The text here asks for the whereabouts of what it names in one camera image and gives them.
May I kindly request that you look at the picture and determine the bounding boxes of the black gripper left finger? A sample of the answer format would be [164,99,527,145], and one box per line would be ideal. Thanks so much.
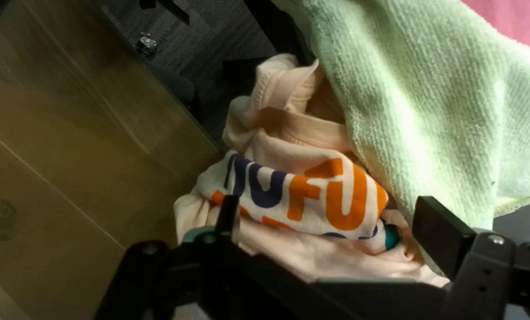
[216,195,241,239]

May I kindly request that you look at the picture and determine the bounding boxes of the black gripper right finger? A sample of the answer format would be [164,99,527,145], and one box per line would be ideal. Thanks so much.
[413,195,481,278]

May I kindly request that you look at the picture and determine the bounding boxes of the light green towel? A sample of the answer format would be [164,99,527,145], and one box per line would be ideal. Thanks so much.
[271,0,530,232]

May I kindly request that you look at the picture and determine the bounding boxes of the pink towel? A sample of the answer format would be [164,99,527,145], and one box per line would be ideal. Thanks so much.
[463,0,530,46]

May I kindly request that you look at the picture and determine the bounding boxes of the large cardboard box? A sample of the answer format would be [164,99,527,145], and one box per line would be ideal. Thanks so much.
[0,0,218,320]

